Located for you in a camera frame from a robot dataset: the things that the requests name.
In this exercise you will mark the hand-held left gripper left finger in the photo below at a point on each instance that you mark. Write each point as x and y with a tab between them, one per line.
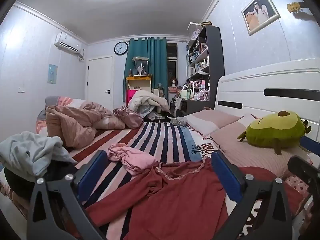
91	173

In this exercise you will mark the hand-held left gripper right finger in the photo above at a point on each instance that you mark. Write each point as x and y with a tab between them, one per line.
226	175

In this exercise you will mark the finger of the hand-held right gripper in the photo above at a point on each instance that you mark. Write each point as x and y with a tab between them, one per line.
311	143

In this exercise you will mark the dark red garment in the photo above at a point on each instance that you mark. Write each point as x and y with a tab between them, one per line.
180	195

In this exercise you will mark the pink striped pillow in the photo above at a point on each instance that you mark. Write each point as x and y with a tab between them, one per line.
207	121
250	152

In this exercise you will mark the green avocado plush toy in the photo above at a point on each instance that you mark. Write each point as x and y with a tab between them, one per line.
275	131

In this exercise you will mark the pink garment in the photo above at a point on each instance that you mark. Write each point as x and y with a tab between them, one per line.
132	156

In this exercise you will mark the white bed headboard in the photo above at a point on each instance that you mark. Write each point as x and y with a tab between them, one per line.
270	97

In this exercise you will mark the pale grey garment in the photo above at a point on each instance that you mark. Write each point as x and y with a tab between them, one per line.
32	150

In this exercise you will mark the shiny pink bag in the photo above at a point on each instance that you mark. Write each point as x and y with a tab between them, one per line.
127	116

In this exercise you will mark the black garment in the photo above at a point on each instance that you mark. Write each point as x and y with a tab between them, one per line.
17	182

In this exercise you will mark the striped blanket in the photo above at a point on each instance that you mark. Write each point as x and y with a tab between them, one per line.
160	140

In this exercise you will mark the pile of cream laundry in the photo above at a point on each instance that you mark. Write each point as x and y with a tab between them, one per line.
150	102

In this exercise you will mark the white door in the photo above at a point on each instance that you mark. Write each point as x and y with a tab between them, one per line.
100	80

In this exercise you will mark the yellow shelf unit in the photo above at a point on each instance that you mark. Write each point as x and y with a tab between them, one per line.
138	85

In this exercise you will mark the wig on stand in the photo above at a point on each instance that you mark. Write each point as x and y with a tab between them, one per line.
173	83

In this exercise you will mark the clear display case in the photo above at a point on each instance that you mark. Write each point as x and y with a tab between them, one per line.
140	66

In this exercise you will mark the dark bookshelf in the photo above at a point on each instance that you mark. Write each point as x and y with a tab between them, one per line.
205	55

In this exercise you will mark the teal curtain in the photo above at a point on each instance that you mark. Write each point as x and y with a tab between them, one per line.
150	62

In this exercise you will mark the window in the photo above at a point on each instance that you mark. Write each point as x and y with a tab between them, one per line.
172	58

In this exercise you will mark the white air conditioner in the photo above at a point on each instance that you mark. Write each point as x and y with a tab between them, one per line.
68	43

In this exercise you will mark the yellow guitar headstock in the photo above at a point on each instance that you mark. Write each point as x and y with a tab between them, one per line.
295	7

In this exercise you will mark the pale blue wall poster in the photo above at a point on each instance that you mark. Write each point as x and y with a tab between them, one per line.
52	73

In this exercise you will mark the black wall clock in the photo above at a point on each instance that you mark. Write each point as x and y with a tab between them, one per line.
121	48

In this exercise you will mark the framed wall photo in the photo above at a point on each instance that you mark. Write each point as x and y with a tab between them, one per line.
260	11

